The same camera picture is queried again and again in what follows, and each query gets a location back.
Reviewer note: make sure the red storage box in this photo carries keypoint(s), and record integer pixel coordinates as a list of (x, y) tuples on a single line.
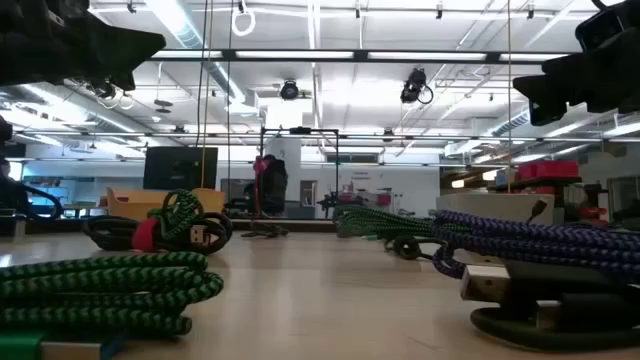
[(550, 170)]

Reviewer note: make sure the black overhead camera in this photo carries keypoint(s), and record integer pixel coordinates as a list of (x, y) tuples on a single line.
[(106, 91), (289, 90), (414, 86)]

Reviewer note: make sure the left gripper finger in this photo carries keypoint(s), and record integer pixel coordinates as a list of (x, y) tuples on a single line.
[(120, 45), (122, 81)]

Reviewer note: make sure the person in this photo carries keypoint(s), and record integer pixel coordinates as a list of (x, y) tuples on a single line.
[(10, 195)]

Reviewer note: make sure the black table frame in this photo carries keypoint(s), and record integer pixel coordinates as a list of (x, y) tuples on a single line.
[(310, 225)]

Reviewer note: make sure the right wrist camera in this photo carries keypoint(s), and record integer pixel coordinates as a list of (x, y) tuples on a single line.
[(600, 27)]

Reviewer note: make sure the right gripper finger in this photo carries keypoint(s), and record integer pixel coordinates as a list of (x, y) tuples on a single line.
[(550, 92), (600, 60)]

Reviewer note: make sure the yellow plastic bin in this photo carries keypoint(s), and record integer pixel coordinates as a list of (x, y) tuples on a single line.
[(130, 205)]

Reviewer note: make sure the black monitor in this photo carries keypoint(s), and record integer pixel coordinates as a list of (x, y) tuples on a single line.
[(170, 167)]

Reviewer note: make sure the black office chair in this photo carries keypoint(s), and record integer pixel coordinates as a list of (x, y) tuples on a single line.
[(275, 187)]

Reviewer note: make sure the silver ventilation duct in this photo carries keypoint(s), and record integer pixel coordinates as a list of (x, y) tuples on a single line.
[(185, 30)]

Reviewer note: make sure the dark wall shelf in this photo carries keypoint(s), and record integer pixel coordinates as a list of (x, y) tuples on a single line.
[(530, 183)]

